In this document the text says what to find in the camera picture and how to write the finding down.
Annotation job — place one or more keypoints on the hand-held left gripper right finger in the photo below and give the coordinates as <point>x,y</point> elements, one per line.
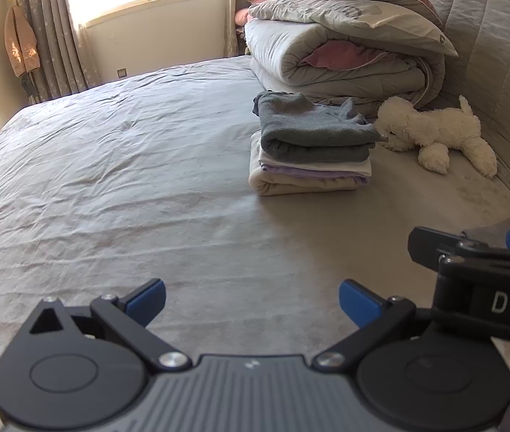
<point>361,303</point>

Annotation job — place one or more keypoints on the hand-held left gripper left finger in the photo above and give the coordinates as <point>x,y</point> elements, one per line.
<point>147,301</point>

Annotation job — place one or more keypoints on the grey ruffled garment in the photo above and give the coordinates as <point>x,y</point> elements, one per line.
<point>309,126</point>

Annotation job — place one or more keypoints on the beige folded garment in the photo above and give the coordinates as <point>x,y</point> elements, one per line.
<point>300,186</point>

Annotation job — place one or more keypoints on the white folded garment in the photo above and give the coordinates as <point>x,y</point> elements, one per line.
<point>363,168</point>

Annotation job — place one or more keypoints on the white stuffed toy dog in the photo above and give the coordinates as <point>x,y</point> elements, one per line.
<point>435,126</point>

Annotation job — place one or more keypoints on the grey bed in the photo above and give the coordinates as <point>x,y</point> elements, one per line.
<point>124,166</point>

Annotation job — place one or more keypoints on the purple folded garment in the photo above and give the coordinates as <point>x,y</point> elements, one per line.
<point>309,171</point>

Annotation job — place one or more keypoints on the grey quilted headboard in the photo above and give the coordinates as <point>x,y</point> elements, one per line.
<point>498,54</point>

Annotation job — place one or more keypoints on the black hanging item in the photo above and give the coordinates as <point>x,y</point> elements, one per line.
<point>30,87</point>

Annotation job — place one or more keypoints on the orange hanging garment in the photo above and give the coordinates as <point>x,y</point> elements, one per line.
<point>21,45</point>

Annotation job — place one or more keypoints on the pink pillows by window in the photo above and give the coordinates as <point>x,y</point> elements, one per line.
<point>240,18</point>

